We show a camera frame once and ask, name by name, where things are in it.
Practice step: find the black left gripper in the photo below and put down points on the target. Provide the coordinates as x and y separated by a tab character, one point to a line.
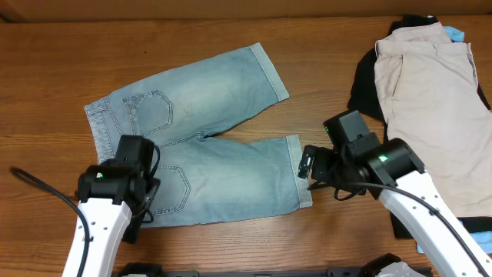
148	193

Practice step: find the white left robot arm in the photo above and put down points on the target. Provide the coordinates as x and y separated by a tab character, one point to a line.
113	200

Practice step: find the light blue denim shorts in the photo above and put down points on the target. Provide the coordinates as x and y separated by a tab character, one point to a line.
204	178

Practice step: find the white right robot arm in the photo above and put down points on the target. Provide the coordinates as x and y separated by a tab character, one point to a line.
395	176

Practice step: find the black garment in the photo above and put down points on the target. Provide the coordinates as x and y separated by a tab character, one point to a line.
364	99

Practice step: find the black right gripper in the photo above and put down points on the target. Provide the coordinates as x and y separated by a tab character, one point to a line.
324	172

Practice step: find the beige shorts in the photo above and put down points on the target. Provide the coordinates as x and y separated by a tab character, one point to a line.
427	88

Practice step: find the brown cardboard back panel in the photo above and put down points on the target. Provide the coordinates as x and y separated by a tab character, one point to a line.
112	10

